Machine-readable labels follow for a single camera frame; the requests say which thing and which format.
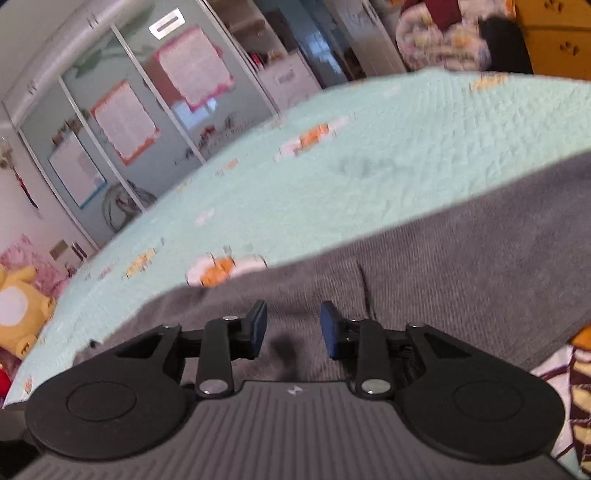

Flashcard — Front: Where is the dark grey sweater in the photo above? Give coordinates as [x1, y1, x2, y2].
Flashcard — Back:
[75, 153, 591, 383]

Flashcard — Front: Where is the teal quilted bee bedspread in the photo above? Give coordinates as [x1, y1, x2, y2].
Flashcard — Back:
[4, 68, 591, 480]

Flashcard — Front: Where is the yellow plush toy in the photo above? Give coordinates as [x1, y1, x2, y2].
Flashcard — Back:
[0, 266, 56, 360]

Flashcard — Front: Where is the red plush toy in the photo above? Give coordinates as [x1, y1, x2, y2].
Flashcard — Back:
[0, 365, 12, 399]

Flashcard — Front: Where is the orange framed poster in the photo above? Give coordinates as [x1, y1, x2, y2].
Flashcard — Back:
[91, 80, 160, 165]

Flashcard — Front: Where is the blue framed poster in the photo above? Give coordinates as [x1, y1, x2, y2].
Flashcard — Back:
[48, 132, 107, 209]

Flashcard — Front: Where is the grey sliding door wardrobe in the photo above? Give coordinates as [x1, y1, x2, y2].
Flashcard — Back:
[3, 1, 274, 248]

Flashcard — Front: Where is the white drawer cabinet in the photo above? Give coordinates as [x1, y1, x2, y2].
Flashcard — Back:
[259, 50, 322, 111]

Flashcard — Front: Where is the pink framed poster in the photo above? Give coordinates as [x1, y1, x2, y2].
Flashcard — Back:
[155, 26, 235, 110]

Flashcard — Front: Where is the white room door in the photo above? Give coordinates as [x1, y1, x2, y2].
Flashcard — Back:
[325, 0, 407, 77]

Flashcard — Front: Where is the rolled floral quilt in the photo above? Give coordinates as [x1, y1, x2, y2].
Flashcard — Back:
[394, 1, 496, 71]

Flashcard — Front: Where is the dark red jacket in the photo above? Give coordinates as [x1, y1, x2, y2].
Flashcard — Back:
[401, 0, 463, 33]

